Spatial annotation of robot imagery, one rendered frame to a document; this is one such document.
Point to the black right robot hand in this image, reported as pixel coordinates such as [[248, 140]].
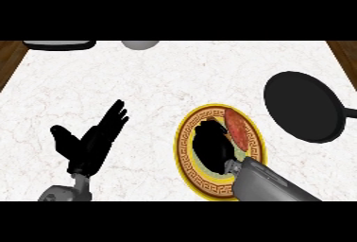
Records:
[[211, 148]]

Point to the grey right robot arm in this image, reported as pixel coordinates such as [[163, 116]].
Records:
[[267, 182]]

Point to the black frying pan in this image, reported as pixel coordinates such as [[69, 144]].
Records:
[[301, 107]]

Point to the grey round object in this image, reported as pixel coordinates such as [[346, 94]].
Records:
[[138, 44]]

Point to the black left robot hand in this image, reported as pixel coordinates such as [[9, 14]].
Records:
[[93, 145]]

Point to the yellow patterned plate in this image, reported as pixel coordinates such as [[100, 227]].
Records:
[[186, 157]]

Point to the reddish brown croissant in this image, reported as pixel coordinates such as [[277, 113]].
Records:
[[236, 129]]

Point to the black flat appliance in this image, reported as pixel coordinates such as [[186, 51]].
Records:
[[57, 45]]

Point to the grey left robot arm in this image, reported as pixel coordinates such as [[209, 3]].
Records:
[[69, 190]]

